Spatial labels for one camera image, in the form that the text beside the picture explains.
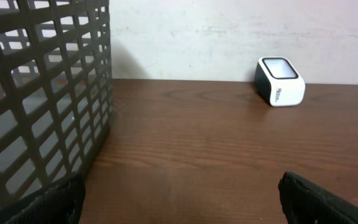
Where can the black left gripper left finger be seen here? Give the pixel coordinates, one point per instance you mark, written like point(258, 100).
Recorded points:
point(62, 202)

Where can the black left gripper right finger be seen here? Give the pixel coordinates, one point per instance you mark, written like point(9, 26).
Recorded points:
point(304, 202)

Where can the dark grey plastic basket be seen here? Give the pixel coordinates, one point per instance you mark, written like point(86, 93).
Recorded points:
point(55, 91)

